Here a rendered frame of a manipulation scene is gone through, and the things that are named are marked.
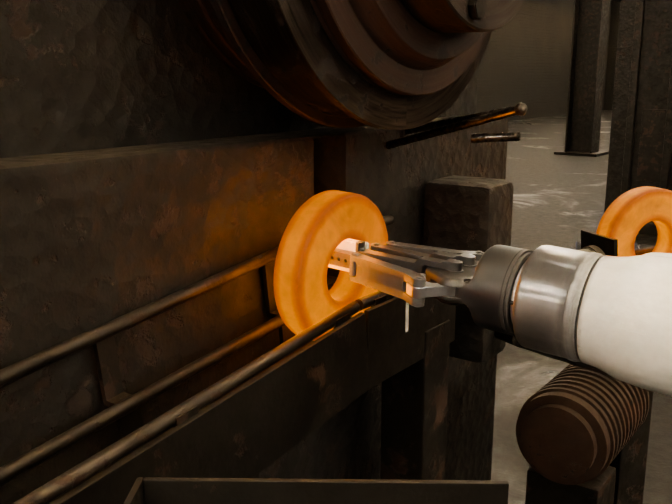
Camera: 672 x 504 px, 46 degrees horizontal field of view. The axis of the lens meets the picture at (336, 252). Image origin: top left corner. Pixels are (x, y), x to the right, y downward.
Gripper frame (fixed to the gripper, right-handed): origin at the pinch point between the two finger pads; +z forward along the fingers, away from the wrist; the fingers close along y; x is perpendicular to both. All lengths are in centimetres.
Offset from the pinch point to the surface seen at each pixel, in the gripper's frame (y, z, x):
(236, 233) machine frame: -7.0, 7.0, 1.9
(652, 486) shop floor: 115, -11, -76
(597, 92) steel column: 852, 250, -18
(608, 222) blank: 46.2, -12.9, -2.1
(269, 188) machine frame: -2.0, 7.2, 5.7
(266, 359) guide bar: -13.8, -3.0, -6.4
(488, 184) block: 29.3, -2.4, 3.8
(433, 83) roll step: 10.7, -3.8, 16.6
